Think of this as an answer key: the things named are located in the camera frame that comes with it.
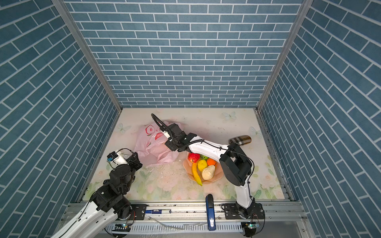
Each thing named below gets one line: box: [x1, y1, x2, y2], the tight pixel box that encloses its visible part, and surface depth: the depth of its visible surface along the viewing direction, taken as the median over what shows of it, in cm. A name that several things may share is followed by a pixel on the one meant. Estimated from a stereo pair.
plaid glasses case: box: [228, 134, 252, 146], surface depth 101 cm
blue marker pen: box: [144, 209, 172, 214], surface depth 75 cm
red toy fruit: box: [187, 152, 201, 164], surface depth 86 cm
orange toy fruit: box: [206, 157, 217, 166], surface depth 86 cm
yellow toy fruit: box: [197, 159, 208, 172], surface depth 86 cm
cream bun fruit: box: [201, 164, 216, 181], surface depth 82 cm
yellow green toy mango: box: [191, 162, 203, 187], surface depth 82 cm
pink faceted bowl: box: [182, 151, 224, 185], surface depth 85 cm
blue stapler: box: [205, 193, 216, 231], surface depth 73 cm
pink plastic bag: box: [133, 120, 184, 166], surface depth 88 cm
